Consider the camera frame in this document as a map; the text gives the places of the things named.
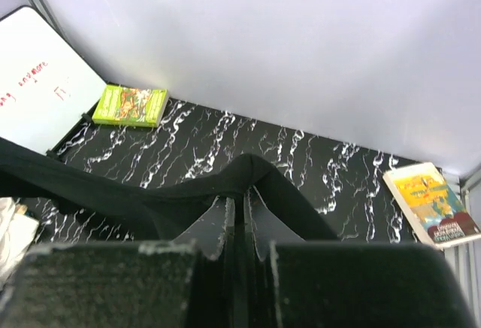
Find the black t-shirt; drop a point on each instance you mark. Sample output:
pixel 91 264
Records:
pixel 161 213

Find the white folded t-shirt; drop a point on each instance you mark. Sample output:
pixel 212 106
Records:
pixel 18 230

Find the green paperback book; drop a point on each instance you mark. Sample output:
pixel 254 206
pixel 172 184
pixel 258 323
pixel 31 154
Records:
pixel 126 106

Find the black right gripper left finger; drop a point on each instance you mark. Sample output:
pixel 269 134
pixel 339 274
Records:
pixel 210 231

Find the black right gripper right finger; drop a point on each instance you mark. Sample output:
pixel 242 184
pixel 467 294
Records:
pixel 263 227

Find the white whiteboard red writing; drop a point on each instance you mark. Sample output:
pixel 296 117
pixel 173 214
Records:
pixel 46 86

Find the yellow paperback book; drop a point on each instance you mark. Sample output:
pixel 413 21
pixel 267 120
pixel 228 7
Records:
pixel 434 212

